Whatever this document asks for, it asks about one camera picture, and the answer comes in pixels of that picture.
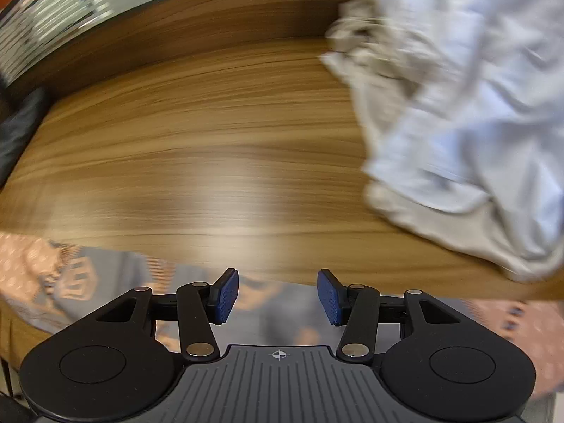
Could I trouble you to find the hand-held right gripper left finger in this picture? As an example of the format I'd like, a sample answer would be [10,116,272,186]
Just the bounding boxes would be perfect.
[92,268,239,364]

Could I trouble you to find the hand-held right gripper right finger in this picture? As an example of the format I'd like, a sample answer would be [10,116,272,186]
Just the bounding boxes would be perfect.
[317,268,465,364]

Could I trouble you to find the pink grey patterned scarf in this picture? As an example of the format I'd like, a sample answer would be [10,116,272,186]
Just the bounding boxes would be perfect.
[0,233,564,362]

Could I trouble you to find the beige crumpled garment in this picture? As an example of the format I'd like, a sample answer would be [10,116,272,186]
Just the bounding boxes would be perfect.
[321,0,564,283]

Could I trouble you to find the dark grey folded garment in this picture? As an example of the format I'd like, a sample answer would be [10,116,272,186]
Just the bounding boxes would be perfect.
[0,88,50,188]

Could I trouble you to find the white crumpled shirt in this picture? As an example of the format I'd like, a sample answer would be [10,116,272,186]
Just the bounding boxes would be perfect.
[361,0,564,258]

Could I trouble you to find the frosted striped glass partition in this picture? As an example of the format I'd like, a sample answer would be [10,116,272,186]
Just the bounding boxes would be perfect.
[0,0,380,81]

